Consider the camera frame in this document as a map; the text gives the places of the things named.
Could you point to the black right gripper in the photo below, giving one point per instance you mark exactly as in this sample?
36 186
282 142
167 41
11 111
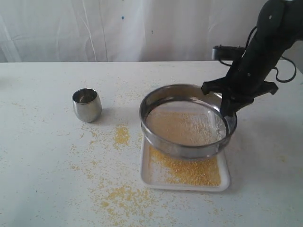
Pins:
246 79

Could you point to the yellow grain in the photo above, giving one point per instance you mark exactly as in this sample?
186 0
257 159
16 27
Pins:
187 129

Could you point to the white square plastic tray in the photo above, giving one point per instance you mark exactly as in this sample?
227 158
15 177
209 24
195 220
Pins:
146 175

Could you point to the white backdrop curtain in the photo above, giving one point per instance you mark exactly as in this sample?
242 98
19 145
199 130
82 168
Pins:
122 30

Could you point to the round stainless steel sieve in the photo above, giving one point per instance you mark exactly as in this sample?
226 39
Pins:
191 94

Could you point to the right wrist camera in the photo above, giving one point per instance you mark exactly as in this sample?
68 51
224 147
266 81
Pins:
226 53

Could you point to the stainless steel cup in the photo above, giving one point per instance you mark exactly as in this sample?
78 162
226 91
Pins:
87 104

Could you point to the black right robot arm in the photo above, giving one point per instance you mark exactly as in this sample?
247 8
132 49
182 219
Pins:
279 26

